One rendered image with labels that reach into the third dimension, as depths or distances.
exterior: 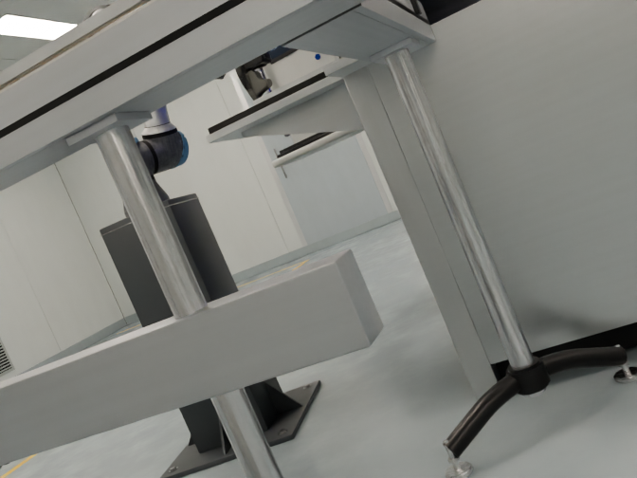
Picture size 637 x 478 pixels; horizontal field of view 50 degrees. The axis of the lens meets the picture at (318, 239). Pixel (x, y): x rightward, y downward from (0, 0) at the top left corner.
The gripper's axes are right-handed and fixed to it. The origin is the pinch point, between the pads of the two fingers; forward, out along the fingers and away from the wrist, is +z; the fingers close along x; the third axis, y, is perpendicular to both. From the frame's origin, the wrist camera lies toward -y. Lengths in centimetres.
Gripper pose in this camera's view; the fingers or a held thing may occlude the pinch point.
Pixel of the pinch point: (257, 102)
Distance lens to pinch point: 188.1
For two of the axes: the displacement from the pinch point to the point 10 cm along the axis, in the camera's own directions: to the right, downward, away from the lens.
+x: 3.1, -2.0, 9.3
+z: 3.8, 9.2, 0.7
